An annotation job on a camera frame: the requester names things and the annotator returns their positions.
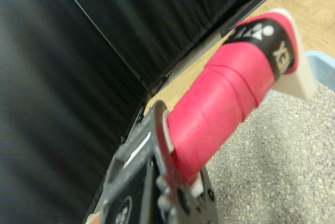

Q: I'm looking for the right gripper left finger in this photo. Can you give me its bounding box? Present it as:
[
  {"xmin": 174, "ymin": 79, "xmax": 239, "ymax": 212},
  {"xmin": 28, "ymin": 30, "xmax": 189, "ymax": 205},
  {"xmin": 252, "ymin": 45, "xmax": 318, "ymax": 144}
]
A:
[{"xmin": 100, "ymin": 100, "xmax": 184, "ymax": 224}]

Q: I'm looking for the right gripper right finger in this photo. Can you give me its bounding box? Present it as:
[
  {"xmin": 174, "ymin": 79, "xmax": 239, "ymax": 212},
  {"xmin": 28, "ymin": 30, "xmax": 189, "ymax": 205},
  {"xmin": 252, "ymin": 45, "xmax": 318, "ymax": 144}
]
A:
[{"xmin": 177, "ymin": 169, "xmax": 220, "ymax": 224}]

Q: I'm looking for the white scoop with red handle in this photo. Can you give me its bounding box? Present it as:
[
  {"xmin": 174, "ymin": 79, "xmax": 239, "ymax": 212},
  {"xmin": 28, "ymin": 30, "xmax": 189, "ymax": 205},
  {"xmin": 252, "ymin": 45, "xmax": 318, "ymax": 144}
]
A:
[{"xmin": 167, "ymin": 8, "xmax": 315, "ymax": 185}]

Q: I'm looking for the blue litter tray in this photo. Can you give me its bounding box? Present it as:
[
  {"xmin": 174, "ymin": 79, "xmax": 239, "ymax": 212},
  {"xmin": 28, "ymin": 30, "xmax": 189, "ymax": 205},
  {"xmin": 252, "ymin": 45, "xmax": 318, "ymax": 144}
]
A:
[{"xmin": 201, "ymin": 50, "xmax": 335, "ymax": 224}]

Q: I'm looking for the black curtain stand pole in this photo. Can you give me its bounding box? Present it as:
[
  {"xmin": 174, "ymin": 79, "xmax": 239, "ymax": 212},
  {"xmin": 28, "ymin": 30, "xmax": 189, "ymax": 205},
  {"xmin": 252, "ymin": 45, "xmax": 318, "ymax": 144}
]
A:
[{"xmin": 48, "ymin": 0, "xmax": 155, "ymax": 96}]

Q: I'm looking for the white bin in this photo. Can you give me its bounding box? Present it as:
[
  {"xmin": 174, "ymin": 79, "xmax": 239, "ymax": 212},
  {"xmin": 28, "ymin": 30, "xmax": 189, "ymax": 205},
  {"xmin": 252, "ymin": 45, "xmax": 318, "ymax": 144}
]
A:
[{"xmin": 87, "ymin": 212, "xmax": 103, "ymax": 224}]

